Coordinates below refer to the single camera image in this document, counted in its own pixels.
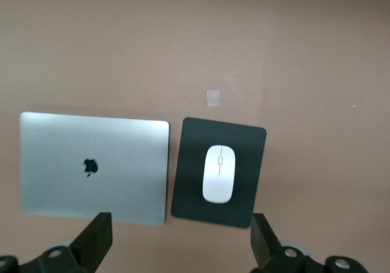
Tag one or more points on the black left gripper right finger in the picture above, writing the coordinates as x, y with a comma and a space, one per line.
268, 245

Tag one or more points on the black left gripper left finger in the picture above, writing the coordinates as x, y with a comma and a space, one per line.
91, 242

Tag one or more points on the white computer mouse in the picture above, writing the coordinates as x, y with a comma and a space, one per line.
218, 175

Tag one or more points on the black mouse pad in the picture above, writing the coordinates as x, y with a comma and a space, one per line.
189, 178

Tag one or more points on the silver closed laptop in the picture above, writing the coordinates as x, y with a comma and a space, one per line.
91, 151

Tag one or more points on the clear tape piece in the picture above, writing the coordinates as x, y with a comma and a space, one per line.
213, 97

